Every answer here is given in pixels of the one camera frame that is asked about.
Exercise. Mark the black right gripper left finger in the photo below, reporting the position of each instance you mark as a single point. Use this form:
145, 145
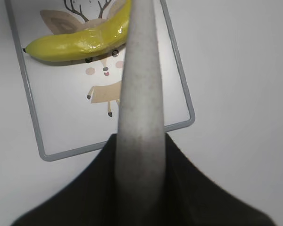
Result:
89, 200

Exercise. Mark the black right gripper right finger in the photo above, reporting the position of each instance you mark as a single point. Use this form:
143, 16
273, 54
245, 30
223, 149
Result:
190, 198

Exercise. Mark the white-handled kitchen knife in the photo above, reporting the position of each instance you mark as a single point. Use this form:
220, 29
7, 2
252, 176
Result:
140, 155

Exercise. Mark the yellow plastic banana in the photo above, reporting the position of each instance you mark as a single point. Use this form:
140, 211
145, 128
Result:
74, 37

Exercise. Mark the white grey-rimmed cutting board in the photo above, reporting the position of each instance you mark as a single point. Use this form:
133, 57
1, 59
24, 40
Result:
73, 105

